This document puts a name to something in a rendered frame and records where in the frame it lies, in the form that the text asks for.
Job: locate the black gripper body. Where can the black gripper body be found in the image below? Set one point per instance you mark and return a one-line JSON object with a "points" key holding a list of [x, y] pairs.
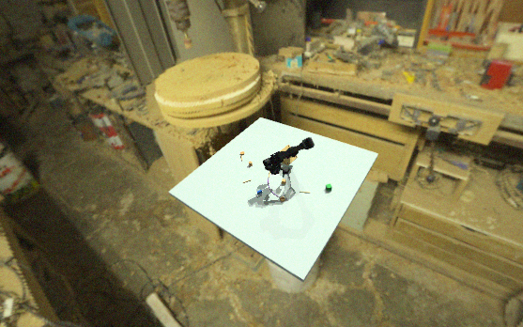
{"points": [[285, 169]]}

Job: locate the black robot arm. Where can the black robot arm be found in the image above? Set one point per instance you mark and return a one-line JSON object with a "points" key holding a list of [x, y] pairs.
{"points": [[279, 156]]}

